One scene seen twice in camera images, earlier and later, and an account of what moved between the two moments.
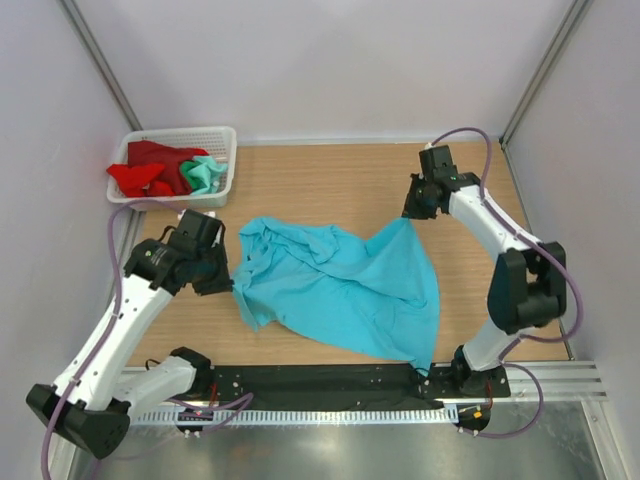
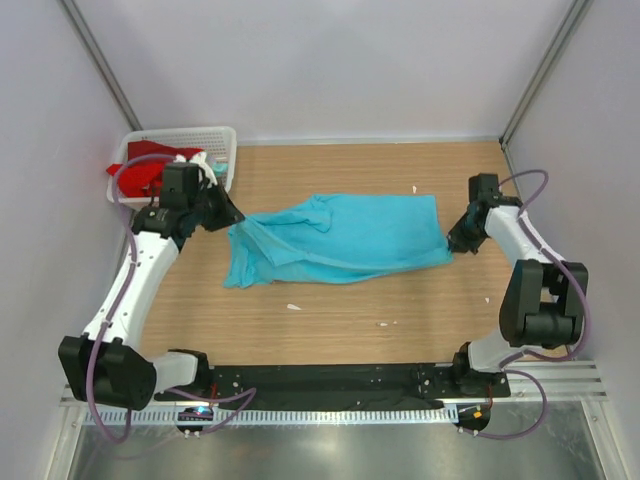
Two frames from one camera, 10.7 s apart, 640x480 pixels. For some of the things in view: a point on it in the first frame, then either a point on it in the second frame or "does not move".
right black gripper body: (417, 203) to (466, 235)
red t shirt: (141, 180) does not move
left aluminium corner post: (89, 41) does not move
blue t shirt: (379, 299) to (335, 236)
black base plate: (255, 384) does not move
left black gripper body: (213, 273) to (206, 206)
